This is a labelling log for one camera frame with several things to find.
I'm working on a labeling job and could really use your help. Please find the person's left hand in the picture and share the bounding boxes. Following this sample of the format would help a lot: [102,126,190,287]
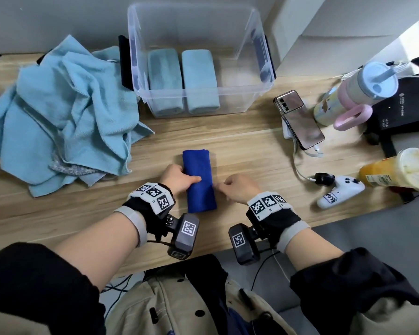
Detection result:
[159,163,202,198]

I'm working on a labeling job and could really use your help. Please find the person's right hand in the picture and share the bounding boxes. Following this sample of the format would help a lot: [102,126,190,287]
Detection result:
[215,173,263,206]

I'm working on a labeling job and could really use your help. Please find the dark blue towel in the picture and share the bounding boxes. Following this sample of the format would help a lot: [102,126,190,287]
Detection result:
[182,148,218,213]

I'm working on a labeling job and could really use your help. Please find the grey striped towel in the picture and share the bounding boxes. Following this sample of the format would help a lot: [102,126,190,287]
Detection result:
[48,151,107,187]

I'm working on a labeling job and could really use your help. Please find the clear plastic storage box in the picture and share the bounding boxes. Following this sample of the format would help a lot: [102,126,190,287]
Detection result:
[118,2,277,118]

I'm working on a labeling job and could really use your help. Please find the person's left forearm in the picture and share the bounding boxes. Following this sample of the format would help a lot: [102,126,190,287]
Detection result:
[54,212,140,290]

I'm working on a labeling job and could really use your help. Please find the person's right forearm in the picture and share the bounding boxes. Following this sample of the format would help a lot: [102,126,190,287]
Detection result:
[286,228,343,271]

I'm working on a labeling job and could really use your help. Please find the black device box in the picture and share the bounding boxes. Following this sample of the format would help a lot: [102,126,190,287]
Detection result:
[363,56,419,159]

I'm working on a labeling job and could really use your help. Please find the black wrist brace with markers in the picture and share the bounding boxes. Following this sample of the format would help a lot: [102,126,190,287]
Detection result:
[246,191,311,254]
[114,182,176,248]

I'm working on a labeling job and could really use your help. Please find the white power bank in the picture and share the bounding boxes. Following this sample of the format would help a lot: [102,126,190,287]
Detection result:
[282,116,297,140]

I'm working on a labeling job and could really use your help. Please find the black round plug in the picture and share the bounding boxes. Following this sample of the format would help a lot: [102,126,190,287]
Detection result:
[313,172,336,187]

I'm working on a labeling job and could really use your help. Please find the rose gold smartphone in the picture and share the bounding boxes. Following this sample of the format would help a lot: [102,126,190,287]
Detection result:
[273,89,325,150]

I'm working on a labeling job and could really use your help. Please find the white game controller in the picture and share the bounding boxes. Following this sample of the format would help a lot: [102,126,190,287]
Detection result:
[317,175,365,210]

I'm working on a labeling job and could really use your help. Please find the beige coat with black buttons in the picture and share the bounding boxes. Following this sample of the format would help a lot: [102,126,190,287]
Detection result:
[0,268,419,335]

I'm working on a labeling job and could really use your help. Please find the white shelf unit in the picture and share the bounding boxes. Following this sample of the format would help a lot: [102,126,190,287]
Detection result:
[265,0,419,79]

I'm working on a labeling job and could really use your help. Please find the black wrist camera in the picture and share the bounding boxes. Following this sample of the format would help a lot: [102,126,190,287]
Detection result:
[229,223,261,266]
[167,212,200,261]

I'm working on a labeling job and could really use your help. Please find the thin white cable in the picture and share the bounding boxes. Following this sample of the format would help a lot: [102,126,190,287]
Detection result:
[272,251,291,283]
[292,139,324,182]
[340,60,419,80]

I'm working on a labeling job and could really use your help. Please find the thin black cable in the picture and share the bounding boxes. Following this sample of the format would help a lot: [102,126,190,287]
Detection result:
[101,274,133,318]
[250,251,280,292]

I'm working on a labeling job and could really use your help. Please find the tumbler with pink handle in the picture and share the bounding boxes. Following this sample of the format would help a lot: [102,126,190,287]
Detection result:
[313,61,400,132]

